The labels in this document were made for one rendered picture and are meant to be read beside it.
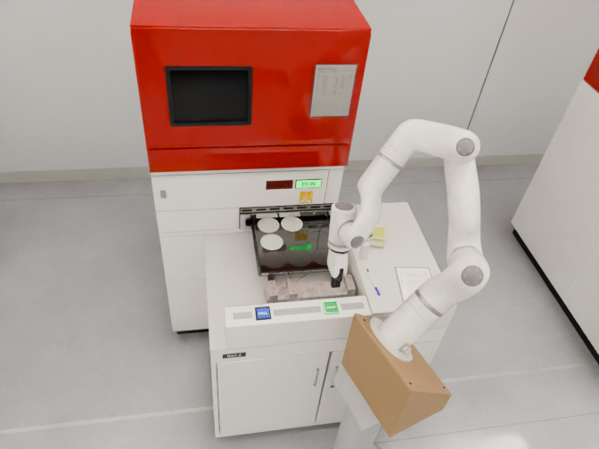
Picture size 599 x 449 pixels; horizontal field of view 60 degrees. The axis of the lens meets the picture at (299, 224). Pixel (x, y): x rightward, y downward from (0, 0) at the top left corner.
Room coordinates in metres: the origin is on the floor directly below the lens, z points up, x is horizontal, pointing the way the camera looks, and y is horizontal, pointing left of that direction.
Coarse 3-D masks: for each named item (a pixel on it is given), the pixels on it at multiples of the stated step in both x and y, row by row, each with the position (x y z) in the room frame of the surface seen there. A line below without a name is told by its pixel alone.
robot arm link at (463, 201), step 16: (448, 160) 1.40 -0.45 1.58; (448, 176) 1.36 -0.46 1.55; (464, 176) 1.34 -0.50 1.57; (448, 192) 1.31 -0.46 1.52; (464, 192) 1.28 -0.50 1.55; (448, 208) 1.29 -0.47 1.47; (464, 208) 1.25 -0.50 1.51; (448, 224) 1.27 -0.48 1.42; (464, 224) 1.23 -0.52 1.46; (448, 240) 1.27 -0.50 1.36; (464, 240) 1.25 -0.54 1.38; (448, 256) 1.23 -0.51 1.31
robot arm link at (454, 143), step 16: (400, 128) 1.42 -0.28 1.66; (416, 128) 1.41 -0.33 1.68; (432, 128) 1.39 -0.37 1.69; (448, 128) 1.37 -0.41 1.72; (384, 144) 1.41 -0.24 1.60; (400, 144) 1.38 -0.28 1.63; (416, 144) 1.38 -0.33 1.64; (432, 144) 1.35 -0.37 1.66; (448, 144) 1.32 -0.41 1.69; (464, 144) 1.30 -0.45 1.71; (400, 160) 1.36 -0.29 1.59; (464, 160) 1.30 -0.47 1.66
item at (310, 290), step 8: (280, 288) 1.37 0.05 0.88; (304, 288) 1.39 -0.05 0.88; (312, 288) 1.39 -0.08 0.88; (320, 288) 1.40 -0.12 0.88; (328, 288) 1.40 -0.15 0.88; (336, 288) 1.41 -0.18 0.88; (344, 288) 1.41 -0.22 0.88; (280, 296) 1.33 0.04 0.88; (288, 296) 1.34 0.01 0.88; (304, 296) 1.35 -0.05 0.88; (312, 296) 1.35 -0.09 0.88; (320, 296) 1.36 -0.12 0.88; (328, 296) 1.36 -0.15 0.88; (336, 296) 1.37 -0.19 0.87; (344, 296) 1.38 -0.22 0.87; (352, 296) 1.39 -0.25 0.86
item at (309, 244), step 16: (256, 224) 1.71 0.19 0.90; (304, 224) 1.74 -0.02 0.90; (320, 224) 1.76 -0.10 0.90; (288, 240) 1.64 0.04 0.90; (304, 240) 1.65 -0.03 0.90; (320, 240) 1.66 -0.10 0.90; (272, 256) 1.53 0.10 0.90; (288, 256) 1.54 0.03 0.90; (304, 256) 1.55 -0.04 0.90; (320, 256) 1.56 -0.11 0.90; (272, 272) 1.44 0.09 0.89
